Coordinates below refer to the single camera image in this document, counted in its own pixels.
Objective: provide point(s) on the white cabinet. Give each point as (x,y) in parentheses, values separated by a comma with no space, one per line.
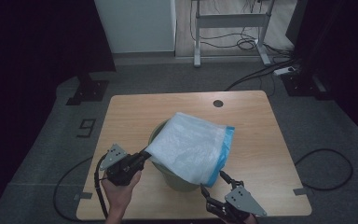
(136,25)

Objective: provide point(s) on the dark curtain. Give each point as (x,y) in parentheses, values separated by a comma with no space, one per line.
(28,46)
(354,46)

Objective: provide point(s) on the round black table grommet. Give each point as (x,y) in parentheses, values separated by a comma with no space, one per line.
(217,103)

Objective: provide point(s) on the black floor tape mark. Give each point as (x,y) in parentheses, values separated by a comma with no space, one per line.
(86,128)

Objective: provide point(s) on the white bag with blue band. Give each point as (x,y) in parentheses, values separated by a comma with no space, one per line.
(189,146)

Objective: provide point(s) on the green plastic bin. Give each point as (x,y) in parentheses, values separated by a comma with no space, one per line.
(180,185)

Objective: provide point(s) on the grey tape strip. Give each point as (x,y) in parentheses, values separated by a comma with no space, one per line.
(301,191)
(83,196)

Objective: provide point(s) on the white metal desk frame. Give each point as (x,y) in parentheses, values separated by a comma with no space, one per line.
(230,21)

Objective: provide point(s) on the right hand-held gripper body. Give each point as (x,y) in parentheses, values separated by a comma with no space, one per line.
(242,202)

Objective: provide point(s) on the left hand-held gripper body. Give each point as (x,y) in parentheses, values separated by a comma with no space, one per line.
(121,171)

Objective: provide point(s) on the person's left hand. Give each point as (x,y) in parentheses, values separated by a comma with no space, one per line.
(119,196)

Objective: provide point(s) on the person's right hand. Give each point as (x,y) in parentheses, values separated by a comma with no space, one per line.
(251,221)

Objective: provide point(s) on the white power strip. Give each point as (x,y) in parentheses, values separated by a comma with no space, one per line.
(284,71)

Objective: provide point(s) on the black stand base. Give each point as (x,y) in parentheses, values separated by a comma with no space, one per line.
(88,91)
(304,85)

